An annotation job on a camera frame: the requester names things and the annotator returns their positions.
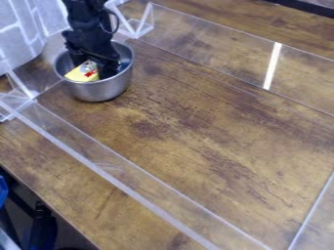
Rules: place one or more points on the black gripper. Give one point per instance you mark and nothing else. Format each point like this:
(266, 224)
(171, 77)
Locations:
(90, 35)

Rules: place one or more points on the yellow butter block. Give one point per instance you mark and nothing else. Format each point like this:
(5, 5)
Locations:
(84, 73)

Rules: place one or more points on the stainless steel bowl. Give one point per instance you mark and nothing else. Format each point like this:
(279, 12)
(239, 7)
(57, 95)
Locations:
(103, 89)

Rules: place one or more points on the grey brick pattern cloth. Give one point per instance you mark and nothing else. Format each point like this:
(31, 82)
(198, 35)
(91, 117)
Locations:
(27, 21)

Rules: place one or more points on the clear acrylic barrier front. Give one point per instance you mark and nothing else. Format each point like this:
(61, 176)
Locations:
(206, 228)

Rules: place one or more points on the clear acrylic triangular bracket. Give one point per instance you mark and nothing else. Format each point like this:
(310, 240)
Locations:
(131, 27)

